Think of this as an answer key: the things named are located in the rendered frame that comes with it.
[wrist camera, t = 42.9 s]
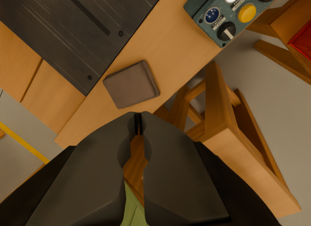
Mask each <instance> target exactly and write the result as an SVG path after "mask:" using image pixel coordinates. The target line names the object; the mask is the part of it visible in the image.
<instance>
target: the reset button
mask: <svg viewBox="0 0 311 226"><path fill-rule="evenodd" d="M255 14H256V7H255V6H253V5H252V4H248V5H245V6H244V7H243V8H242V9H241V10H240V12H239V15H238V18H239V20H240V21H241V22H243V23H246V22H249V21H251V20H252V19H253V17H254V16H255Z"/></svg>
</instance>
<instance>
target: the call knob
mask: <svg viewBox="0 0 311 226"><path fill-rule="evenodd" d="M235 33H236V27H235V26H234V25H233V24H226V25H224V26H223V27H222V28H221V29H220V31H219V34H218V36H219V38H220V39H221V40H222V41H229V40H231V39H232V38H233V37H234V35H235Z"/></svg>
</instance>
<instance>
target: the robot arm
mask: <svg viewBox="0 0 311 226"><path fill-rule="evenodd" d="M139 126H140V135H143V137H144V156H145V158H146V159H147V160H148V162H149V163H148V164H147V165H146V167H145V168H144V169H143V196H144V213H145V220H146V222H147V224H148V225H149V226H281V225H280V223H279V222H278V220H277V219H276V217H275V216H274V215H273V213H272V212H271V211H270V209H269V208H268V207H267V205H266V204H265V203H264V201H263V200H262V199H261V198H260V197H259V195H258V194H257V193H256V192H255V191H254V190H253V189H252V188H251V187H250V186H249V185H248V184H247V183H246V182H245V181H244V180H243V179H242V178H241V177H240V176H239V175H238V174H236V173H235V172H234V171H233V170H232V169H231V168H230V167H229V166H227V165H226V164H225V163H224V162H223V161H222V160H221V159H219V158H218V157H217V156H216V155H215V154H214V153H213V152H212V151H210V150H209V149H208V148H207V147H206V146H205V145H204V144H203V143H201V142H200V141H196V142H194V141H193V140H192V139H191V138H190V137H189V136H188V135H187V134H185V133H184V132H183V131H182V130H180V129H179V128H177V127H176V126H174V125H172V124H170V123H168V122H166V121H165V120H163V119H161V118H159V117H157V116H155V115H153V114H152V113H150V112H148V111H143V112H141V113H137V112H127V113H125V114H123V115H122V116H120V117H118V118H116V119H114V120H112V121H110V122H109V123H107V124H105V125H103V126H101V127H100V128H98V129H96V130H95V131H93V132H92V133H90V134H89V135H88V136H86V137H85V138H84V139H83V140H82V141H81V142H79V143H78V144H77V145H76V146H72V145H69V146H68V147H67V148H66V149H64V150H63V151H62V152H61V153H59V154H58V155H57V156H56V157H55V158H53V159H52V160H51V161H50V162H48V163H47V164H46V165H45V166H44V167H42V168H41V169H40V170H39V171H38V172H36V173H35V174H34V175H33V176H32V177H30V178H29V179H28V180H27V181H25V182H24V183H23V184H22V185H20V186H19V187H18V188H17V189H16V190H14V191H13V192H12V193H11V194H10V195H9V196H8V197H6V198H5V199H4V201H2V203H0V226H120V225H121V223H122V221H123V218H124V210H125V204H126V192H125V184H124V173H123V167H124V165H125V164H126V162H127V161H128V160H129V159H130V157H131V148H130V142H131V140H132V139H133V138H134V137H135V136H136V135H138V129H139Z"/></svg>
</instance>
